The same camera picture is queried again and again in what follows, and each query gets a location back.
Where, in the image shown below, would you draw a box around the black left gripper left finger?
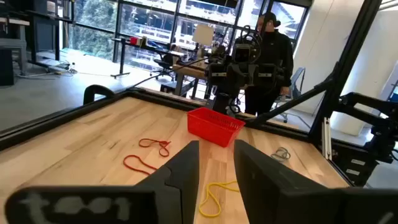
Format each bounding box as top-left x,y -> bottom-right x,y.
136,140 -> 200,224

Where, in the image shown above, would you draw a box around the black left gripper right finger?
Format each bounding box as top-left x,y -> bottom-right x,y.
233,139 -> 343,224

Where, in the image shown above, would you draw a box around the yellow rubber band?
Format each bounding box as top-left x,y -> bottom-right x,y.
198,180 -> 240,218

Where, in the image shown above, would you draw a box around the green rubber band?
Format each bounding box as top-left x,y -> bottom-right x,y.
270,146 -> 292,162

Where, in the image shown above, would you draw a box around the red rubber band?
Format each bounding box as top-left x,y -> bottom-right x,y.
138,138 -> 172,158
123,154 -> 158,175

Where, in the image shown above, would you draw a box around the red plastic mesh bin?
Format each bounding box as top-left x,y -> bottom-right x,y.
187,107 -> 246,148

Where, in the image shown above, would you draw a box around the person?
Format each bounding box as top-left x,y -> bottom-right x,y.
244,11 -> 295,116

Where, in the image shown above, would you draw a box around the grey office chair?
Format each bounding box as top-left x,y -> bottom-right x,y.
273,67 -> 312,128

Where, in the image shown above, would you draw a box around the white shade desk lamp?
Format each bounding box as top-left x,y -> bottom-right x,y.
192,24 -> 215,60

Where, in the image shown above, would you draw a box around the wooden office desk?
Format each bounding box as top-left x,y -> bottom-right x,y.
172,58 -> 215,97

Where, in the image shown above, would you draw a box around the black office chair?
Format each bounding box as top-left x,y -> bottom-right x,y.
150,51 -> 177,82

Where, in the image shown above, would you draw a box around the black office desk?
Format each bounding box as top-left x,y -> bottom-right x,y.
111,37 -> 184,78

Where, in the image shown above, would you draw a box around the dark shelf unit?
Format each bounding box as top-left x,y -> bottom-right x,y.
0,0 -> 75,86

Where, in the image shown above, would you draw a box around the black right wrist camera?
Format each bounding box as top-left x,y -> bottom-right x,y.
232,43 -> 253,65

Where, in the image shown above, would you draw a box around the silver metal bracket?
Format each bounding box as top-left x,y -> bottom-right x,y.
322,117 -> 332,160

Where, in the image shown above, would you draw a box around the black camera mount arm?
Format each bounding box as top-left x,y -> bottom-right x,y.
329,91 -> 398,187

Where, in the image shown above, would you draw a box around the black arched handle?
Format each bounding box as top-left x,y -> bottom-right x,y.
83,84 -> 115,105

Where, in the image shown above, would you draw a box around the black aluminium table frame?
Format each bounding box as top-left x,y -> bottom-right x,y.
0,0 -> 385,187

